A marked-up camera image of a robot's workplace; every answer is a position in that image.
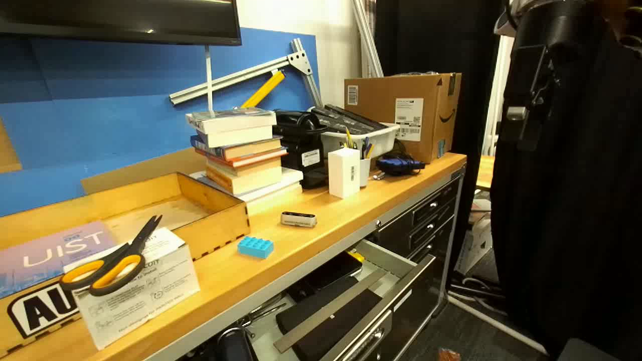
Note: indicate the aluminium extrusion bracket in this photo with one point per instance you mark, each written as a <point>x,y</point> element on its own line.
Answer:
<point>233,79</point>

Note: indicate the thin white rod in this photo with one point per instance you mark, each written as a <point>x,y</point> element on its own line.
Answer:
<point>210,80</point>

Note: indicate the thick cream book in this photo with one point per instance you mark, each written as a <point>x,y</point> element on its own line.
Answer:
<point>244,178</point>

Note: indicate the large flat white book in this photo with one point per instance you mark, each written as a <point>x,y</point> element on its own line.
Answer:
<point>273,190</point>

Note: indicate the white plastic bin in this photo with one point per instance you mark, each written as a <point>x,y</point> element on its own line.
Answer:
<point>364,142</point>

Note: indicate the white book with green cover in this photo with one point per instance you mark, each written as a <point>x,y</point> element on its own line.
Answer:
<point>231,121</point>

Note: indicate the black drawer holding pads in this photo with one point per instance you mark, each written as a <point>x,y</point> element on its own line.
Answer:
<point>394,277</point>

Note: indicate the black tabletop device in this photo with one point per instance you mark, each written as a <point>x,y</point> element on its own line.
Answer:
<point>302,152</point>

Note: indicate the black tool cabinet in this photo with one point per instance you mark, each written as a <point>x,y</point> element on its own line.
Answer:
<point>434,222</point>

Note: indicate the wooden tray box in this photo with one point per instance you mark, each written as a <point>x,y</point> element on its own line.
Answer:
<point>213,213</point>

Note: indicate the small silver black gadget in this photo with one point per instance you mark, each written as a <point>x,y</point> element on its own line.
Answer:
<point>297,220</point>

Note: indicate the brown book with blue spine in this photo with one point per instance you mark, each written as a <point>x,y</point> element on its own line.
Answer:
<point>247,149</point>

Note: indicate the black parts set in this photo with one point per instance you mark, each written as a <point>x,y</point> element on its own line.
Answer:
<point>347,121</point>

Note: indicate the black wall monitor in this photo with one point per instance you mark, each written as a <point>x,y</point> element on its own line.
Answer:
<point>121,16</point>

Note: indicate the black white letter sticker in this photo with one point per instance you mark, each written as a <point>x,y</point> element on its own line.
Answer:
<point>40,312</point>

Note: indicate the thin white book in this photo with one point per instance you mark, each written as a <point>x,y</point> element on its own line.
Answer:
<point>238,137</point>

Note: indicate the yellow bar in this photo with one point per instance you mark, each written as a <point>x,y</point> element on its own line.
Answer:
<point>263,88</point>

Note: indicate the orange floor scrap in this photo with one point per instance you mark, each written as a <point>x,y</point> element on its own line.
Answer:
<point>447,356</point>

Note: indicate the purple UIST sign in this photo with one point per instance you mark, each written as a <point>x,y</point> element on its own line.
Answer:
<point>47,258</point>

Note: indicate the black foam pads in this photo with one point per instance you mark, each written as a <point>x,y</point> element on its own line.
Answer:
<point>327,321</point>

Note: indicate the white pen cup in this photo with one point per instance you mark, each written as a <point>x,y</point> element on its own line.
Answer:
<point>364,173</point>

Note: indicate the leaning aluminium poles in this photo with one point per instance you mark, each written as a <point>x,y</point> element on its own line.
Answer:
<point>365,41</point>

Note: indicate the blue foam wall board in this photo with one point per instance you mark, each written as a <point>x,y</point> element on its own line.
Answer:
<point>101,113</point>

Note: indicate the brown cardboard shipping box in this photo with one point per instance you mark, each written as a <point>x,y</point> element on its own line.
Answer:
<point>428,108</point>

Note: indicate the white floor box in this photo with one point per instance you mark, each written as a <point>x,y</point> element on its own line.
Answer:
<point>475,243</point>

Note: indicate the small yellow item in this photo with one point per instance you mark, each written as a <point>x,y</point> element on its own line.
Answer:
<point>358,258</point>

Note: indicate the black curtain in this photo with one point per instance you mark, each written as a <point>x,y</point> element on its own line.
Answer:
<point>428,36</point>

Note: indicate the bunch of pens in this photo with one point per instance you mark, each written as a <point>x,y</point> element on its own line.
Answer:
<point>364,149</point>

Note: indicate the black shallow drawer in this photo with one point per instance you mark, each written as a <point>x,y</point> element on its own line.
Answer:
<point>434,195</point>
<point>434,218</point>
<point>434,242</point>

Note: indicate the small blue block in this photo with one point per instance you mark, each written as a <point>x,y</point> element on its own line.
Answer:
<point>255,247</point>

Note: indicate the small white upright box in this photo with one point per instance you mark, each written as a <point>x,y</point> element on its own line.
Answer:
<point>344,173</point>

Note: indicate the red orange book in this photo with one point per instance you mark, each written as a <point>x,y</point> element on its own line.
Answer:
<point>252,160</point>

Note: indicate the white printed paper box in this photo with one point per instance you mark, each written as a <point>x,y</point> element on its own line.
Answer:
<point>142,293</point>

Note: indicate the black fabric cover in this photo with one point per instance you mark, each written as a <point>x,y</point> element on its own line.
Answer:
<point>574,202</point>

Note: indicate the grey metal drawer divider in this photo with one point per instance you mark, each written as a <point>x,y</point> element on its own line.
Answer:
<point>327,314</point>

